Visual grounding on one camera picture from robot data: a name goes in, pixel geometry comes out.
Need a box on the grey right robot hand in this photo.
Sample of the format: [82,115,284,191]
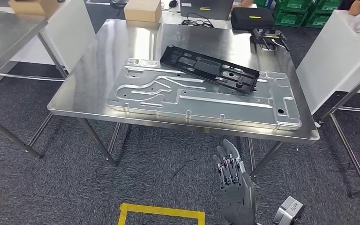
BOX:
[212,139,257,225]

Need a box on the grey equipment case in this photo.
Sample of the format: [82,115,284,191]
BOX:
[180,0,234,21]

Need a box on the white table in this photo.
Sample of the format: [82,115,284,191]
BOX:
[0,0,97,86]
[295,9,360,115]

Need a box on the black handheld tool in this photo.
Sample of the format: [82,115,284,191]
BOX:
[250,28,290,52]

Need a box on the black seat cushion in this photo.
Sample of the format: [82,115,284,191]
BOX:
[231,7,275,31]

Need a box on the thin black floor cable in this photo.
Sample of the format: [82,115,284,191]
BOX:
[171,159,199,179]

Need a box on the black cable bundle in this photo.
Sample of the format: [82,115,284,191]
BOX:
[181,12,215,29]

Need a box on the green plastic crate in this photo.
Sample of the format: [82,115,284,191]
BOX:
[306,12,333,29]
[254,0,275,8]
[315,0,344,15]
[278,0,315,12]
[274,8,308,28]

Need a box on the yellow floor tape square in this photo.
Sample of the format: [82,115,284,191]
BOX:
[118,203,206,225]

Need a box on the stainless steel table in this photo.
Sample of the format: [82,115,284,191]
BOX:
[0,9,69,159]

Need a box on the stamped sheet metal panel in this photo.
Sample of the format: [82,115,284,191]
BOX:
[106,58,302,131]

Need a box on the stainless steel workbench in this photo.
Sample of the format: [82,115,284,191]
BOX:
[47,18,320,179]

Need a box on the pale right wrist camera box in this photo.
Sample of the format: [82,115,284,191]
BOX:
[272,196,305,225]

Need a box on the black round stand base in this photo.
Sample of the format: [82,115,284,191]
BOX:
[109,0,130,10]

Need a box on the brown cardboard box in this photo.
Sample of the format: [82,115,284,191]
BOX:
[123,0,163,23]
[8,0,60,20]

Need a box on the steel frame table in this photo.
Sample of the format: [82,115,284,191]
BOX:
[318,65,360,199]

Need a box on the black plastic panel part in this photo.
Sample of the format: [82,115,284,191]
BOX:
[159,45,261,95]

